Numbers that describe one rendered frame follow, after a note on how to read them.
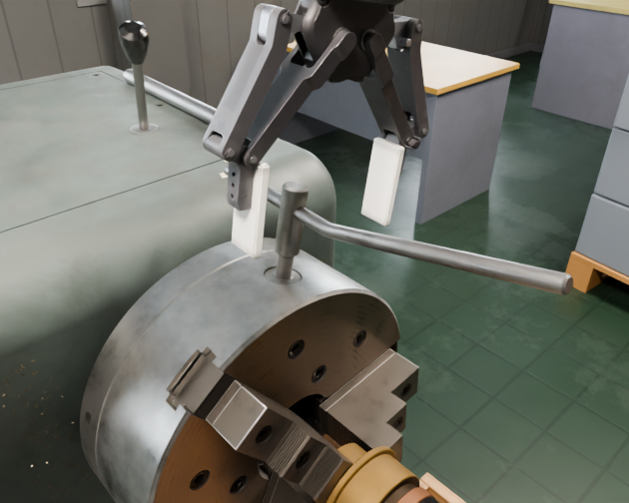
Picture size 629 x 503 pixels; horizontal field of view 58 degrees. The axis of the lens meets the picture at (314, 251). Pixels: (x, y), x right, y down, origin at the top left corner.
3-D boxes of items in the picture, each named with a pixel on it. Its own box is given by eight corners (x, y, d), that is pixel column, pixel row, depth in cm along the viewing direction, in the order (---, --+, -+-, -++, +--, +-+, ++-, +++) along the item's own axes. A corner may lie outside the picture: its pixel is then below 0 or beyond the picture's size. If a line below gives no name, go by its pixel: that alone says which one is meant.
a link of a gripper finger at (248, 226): (271, 165, 38) (262, 166, 38) (262, 257, 41) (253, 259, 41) (246, 151, 40) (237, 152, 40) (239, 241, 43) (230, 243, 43)
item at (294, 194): (263, 299, 52) (277, 182, 47) (282, 294, 54) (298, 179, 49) (277, 311, 51) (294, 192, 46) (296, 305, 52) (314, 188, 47)
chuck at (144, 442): (102, 570, 57) (87, 301, 43) (324, 433, 78) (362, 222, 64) (148, 643, 52) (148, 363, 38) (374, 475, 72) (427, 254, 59)
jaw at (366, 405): (297, 384, 57) (376, 322, 63) (301, 415, 60) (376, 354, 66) (380, 452, 50) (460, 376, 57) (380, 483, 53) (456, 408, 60)
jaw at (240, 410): (245, 432, 54) (167, 398, 45) (277, 389, 55) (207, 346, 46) (325, 511, 47) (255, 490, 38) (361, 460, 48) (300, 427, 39)
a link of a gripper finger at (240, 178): (258, 138, 37) (218, 142, 36) (252, 209, 40) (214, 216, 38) (245, 132, 38) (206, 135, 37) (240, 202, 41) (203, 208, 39)
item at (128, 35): (115, 65, 64) (107, 20, 61) (141, 60, 66) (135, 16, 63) (132, 72, 61) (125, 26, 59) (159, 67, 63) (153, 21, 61)
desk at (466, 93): (334, 126, 430) (337, 22, 390) (494, 189, 344) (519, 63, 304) (260, 151, 390) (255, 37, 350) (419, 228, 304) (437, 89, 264)
